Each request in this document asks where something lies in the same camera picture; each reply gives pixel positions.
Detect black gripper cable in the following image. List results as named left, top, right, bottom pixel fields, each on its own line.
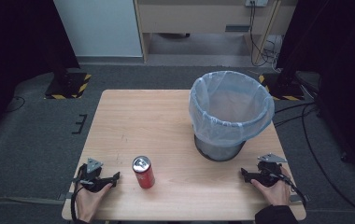
left=270, top=173, right=308, bottom=210
left=70, top=163, right=88, bottom=222

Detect white power strip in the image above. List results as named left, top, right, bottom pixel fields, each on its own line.
left=244, top=0, right=269, bottom=8

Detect black curtain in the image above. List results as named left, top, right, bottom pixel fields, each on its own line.
left=276, top=0, right=355, bottom=175
left=0, top=0, right=80, bottom=144

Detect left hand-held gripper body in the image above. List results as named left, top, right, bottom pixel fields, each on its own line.
left=72, top=157, right=113, bottom=193

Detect black stand base striped tape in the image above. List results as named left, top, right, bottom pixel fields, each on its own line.
left=44, top=46, right=92, bottom=101
left=258, top=46, right=306, bottom=102

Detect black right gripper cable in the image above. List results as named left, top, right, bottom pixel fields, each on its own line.
left=270, top=173, right=308, bottom=210

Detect black cables under desk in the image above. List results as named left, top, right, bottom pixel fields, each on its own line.
left=248, top=0, right=283, bottom=68

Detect red drink can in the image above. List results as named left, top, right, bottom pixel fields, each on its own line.
left=131, top=155, right=156, bottom=189

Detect black mesh trash bin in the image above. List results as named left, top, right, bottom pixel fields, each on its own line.
left=193, top=125, right=248, bottom=162

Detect person's left hand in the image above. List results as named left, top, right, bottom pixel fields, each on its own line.
left=75, top=182, right=114, bottom=223

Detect person's right hand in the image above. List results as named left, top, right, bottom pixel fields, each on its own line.
left=250, top=166, right=292, bottom=207

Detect trash bin with plastic liner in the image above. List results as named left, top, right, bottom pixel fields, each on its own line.
left=188, top=70, right=276, bottom=148

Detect thin black floor cable loop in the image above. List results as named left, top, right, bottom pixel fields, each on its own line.
left=5, top=95, right=27, bottom=114

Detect grey table side bracket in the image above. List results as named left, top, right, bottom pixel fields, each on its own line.
left=289, top=193, right=311, bottom=203

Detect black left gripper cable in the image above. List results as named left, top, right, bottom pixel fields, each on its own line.
left=70, top=163, right=88, bottom=222

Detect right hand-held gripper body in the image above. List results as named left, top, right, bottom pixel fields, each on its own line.
left=250, top=152, right=289, bottom=189

